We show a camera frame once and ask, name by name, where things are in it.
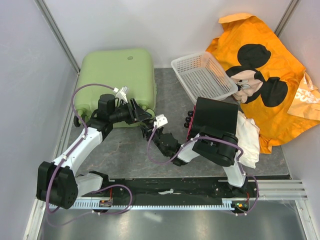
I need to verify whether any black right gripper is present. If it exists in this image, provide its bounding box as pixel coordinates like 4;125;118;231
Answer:
138;121;163;149

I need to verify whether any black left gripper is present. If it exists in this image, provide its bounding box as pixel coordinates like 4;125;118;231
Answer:
109;98;152;125

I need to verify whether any green hard-shell suitcase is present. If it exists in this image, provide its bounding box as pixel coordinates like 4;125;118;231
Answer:
74;48;157;121

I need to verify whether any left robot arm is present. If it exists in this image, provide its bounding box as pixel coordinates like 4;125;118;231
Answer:
36;94;153;209

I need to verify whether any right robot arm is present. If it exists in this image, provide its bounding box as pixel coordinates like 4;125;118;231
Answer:
140;120;248;197

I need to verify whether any black box with pink ends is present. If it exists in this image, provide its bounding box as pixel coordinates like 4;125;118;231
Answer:
184;97;238;144

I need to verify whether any white perforated plastic basket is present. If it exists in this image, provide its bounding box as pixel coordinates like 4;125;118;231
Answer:
171;51;238;104

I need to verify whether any white crumpled cloth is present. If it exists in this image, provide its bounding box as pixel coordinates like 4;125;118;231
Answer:
235;111;260;169

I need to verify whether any orange cartoon mouse cloth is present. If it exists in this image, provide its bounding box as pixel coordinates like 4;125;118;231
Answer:
207;13;320;154

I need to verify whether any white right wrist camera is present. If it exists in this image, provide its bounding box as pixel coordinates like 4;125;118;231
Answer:
153;114;168;129

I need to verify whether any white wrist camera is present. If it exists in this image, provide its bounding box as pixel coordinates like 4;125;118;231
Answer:
112;86;129;104
153;114;168;129

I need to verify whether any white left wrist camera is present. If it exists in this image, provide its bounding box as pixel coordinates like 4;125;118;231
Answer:
112;86;129;104

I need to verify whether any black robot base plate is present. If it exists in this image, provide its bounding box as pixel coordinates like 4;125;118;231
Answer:
102;177;257;205

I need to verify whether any slotted cable duct rail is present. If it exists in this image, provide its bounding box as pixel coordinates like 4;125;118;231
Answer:
46;198;252;211

